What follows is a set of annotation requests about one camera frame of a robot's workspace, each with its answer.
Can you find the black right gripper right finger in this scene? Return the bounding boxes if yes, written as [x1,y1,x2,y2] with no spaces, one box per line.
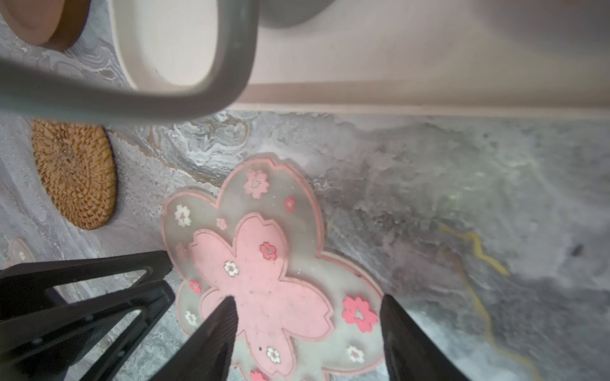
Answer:
[380,294,468,381]

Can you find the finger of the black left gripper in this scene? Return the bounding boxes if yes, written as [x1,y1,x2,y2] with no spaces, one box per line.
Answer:
[1,281,175,380]
[1,250,173,319]

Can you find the grey ceramic mug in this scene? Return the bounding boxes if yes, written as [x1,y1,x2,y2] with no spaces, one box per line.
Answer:
[1,1,333,123]

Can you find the brown round wooden coaster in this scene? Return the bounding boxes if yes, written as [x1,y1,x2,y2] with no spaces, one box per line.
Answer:
[1,0,91,52]

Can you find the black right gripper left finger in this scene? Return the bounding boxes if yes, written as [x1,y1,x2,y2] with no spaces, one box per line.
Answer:
[152,296,238,381]

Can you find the cream rectangular tray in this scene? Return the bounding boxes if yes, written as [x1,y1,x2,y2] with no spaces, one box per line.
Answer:
[106,0,610,119]

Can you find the pink flower coaster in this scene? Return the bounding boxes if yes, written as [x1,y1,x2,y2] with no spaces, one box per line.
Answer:
[160,155,384,380]

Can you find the woven rattan round coaster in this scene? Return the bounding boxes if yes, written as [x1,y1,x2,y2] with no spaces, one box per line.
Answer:
[31,120,117,230]

